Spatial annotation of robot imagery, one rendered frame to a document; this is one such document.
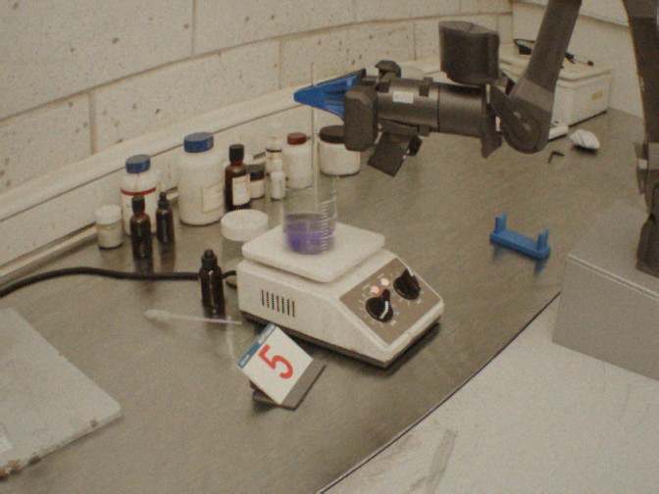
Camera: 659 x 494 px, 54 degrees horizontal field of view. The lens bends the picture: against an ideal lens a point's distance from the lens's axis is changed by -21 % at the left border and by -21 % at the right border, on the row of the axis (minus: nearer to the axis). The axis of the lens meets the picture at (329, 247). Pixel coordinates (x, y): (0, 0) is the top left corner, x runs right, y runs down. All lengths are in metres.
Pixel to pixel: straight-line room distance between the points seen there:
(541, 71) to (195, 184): 0.59
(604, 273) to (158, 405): 0.50
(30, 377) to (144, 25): 0.64
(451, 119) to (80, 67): 0.61
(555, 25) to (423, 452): 0.44
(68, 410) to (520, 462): 0.46
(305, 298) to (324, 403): 0.13
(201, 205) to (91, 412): 0.50
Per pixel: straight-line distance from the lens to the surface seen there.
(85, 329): 0.93
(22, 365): 0.87
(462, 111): 0.78
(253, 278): 0.89
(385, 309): 0.83
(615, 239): 0.91
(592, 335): 0.87
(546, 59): 0.76
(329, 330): 0.85
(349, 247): 0.89
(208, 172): 1.15
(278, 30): 1.45
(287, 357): 0.82
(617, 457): 0.74
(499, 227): 1.13
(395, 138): 0.81
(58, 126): 1.16
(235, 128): 1.35
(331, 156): 1.33
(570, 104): 1.82
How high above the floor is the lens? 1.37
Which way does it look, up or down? 25 degrees down
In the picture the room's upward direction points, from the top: straight up
